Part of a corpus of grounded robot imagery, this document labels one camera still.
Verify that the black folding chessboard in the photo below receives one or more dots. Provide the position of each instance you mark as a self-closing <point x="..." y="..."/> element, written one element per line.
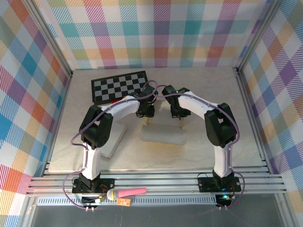
<point x="113" y="87"/>

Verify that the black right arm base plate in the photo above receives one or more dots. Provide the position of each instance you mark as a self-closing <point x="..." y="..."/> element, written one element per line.
<point x="206" y="185"/>

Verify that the long red toy brick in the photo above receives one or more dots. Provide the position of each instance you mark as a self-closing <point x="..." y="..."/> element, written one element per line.
<point x="114" y="101"/>

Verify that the small orange circuit board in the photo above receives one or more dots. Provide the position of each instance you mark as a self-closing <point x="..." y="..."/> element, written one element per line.
<point x="124" y="202"/>

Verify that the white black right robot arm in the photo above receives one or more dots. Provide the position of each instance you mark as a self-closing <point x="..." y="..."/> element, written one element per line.
<point x="220" y="125"/>

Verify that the black controller board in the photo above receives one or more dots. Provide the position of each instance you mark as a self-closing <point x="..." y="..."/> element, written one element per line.
<point x="225" y="200"/>
<point x="91" y="199"/>

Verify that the yellow paper box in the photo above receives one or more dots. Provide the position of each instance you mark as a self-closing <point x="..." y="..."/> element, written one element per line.
<point x="163" y="134"/>

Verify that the aluminium side rail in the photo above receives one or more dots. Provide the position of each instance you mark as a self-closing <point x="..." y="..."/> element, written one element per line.
<point x="245" y="94"/>
<point x="62" y="106"/>

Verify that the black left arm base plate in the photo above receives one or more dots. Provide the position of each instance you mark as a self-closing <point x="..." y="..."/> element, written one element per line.
<point x="107" y="184"/>

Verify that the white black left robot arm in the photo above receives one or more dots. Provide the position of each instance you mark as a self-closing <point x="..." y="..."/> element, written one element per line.
<point x="97" y="127"/>

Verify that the aluminium frame post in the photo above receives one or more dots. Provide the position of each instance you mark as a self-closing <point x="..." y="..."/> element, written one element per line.
<point x="52" y="37"/>
<point x="256" y="35"/>

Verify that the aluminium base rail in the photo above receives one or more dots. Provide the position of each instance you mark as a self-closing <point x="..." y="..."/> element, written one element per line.
<point x="154" y="182"/>

